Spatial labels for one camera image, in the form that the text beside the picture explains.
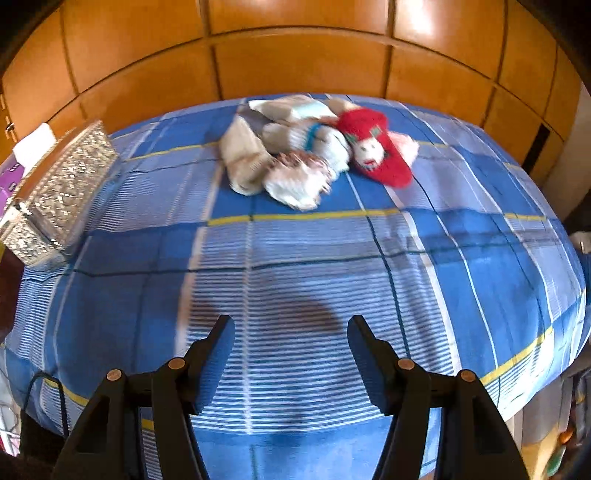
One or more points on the gold embossed tissue box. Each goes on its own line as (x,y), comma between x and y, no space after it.
(60,194)

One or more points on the blue plaid bedsheet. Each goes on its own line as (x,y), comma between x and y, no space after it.
(300,258)

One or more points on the white tissue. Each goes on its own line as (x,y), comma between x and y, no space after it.
(34,143)

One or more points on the beige sock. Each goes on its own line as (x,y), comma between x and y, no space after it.
(242,157)

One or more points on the white grey sock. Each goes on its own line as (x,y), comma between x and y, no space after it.
(286,108)

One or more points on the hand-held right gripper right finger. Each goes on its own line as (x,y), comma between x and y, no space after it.
(369,364)

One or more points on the white fluffy sock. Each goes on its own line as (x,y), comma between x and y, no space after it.
(295,189)

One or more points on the wooden wardrobe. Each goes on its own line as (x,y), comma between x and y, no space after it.
(295,46)

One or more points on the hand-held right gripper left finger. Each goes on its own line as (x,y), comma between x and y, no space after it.
(212,364)

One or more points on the red fuzzy sock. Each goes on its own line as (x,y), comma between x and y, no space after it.
(374,147)

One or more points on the purple carton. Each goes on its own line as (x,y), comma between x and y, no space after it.
(9,180)

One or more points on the white sock with blue band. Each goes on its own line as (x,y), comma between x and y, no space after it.
(300,136)

